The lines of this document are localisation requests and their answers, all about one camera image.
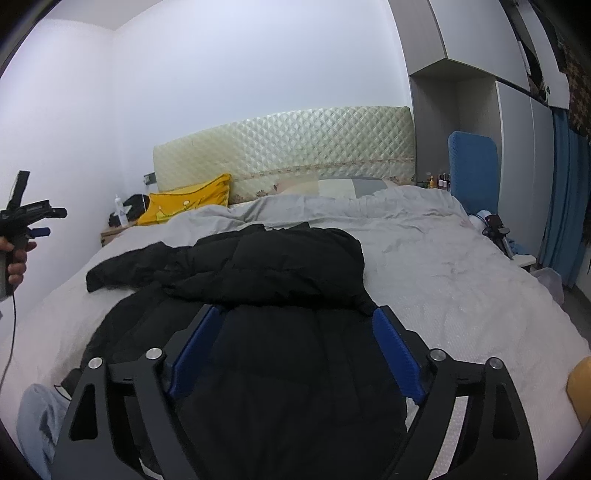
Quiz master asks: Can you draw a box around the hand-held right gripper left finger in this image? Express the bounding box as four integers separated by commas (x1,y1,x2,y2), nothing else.
50,304,227,480

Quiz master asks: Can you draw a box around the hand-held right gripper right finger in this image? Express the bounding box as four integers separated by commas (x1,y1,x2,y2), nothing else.
372,305,541,480

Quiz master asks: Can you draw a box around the black puffer jacket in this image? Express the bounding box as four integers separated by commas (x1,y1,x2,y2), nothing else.
60,222,409,480

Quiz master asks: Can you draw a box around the person's left hand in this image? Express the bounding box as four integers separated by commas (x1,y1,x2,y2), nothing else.
0,237,38,287

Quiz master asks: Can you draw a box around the wooden bedside table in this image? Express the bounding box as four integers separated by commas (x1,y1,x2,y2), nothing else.
100,222,139,250

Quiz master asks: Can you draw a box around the grey bed blanket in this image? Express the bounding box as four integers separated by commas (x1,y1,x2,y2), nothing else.
18,185,591,480

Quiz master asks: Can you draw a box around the black bag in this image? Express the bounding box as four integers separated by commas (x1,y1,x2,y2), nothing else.
109,194,151,227

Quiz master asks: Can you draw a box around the yellow pillow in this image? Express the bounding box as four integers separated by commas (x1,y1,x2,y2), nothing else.
137,173,232,227

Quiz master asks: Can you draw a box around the black tripod stand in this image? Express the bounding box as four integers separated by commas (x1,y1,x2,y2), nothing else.
481,213,515,259

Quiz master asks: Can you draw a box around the grey patchwork pillow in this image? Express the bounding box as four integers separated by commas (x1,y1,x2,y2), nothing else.
272,176,402,199

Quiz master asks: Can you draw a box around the row of small bottles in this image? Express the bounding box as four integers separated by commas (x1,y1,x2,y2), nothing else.
418,172,453,190

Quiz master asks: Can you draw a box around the person's light blue trouser leg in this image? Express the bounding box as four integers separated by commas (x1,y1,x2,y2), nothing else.
16,383,75,480

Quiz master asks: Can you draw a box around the blue padded chair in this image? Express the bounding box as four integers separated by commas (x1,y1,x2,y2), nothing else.
447,130,501,220

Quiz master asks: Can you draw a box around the yellow cushion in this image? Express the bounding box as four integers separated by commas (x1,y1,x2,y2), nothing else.
567,355,591,428

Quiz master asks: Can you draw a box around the cream quilted headboard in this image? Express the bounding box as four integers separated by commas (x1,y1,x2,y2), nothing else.
152,106,415,205

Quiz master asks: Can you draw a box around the blue curtain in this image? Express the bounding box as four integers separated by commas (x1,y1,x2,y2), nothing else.
540,109,591,289

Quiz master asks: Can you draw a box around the white grey wardrobe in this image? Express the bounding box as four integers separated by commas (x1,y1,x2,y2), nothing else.
387,0,573,273

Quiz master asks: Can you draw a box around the black cable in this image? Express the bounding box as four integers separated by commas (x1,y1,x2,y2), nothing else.
0,288,17,393

